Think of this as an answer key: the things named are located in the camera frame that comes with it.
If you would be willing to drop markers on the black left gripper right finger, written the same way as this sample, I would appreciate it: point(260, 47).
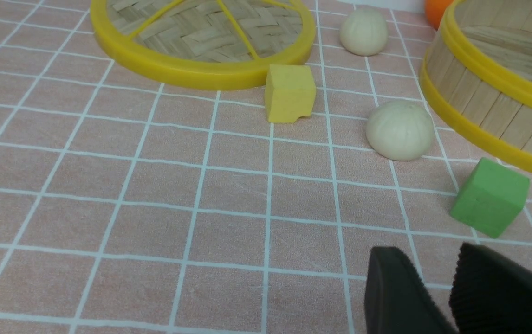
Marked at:
point(491, 294)

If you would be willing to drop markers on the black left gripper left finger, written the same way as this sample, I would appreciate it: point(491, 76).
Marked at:
point(396, 300)

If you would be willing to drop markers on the white bun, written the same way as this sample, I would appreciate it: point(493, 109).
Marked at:
point(364, 32)
point(400, 131)

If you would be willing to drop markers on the bamboo steamer tray yellow rim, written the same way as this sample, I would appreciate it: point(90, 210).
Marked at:
point(477, 76)

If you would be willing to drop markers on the bamboo steamer lid yellow rim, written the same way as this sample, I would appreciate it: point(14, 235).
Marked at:
point(204, 44)

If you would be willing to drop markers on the green foam cube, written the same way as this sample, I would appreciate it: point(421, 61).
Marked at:
point(491, 198)

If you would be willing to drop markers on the yellow foam cube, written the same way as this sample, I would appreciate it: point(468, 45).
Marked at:
point(290, 93)

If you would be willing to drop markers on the orange fruit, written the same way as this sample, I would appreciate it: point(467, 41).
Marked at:
point(434, 11)

